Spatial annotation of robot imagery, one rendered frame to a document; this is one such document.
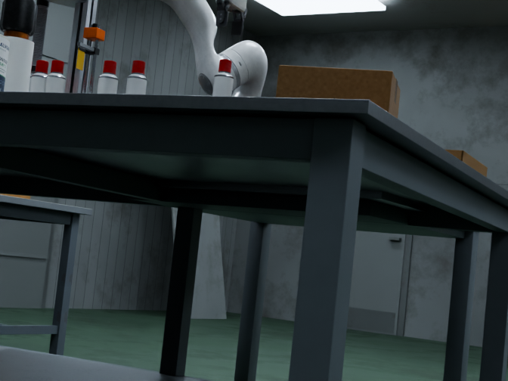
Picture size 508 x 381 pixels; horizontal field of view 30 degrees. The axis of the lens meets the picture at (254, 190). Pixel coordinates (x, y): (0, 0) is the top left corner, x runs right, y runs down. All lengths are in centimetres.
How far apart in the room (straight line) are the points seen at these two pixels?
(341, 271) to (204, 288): 838
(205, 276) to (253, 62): 690
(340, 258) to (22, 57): 122
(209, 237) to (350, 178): 858
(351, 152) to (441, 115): 918
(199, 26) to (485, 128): 758
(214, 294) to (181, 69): 248
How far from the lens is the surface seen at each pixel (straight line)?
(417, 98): 1065
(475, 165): 214
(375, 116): 134
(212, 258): 988
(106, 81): 253
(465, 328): 321
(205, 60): 291
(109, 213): 952
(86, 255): 932
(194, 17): 295
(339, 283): 133
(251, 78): 298
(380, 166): 150
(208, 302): 973
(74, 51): 279
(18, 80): 233
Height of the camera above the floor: 59
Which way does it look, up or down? 4 degrees up
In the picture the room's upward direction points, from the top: 6 degrees clockwise
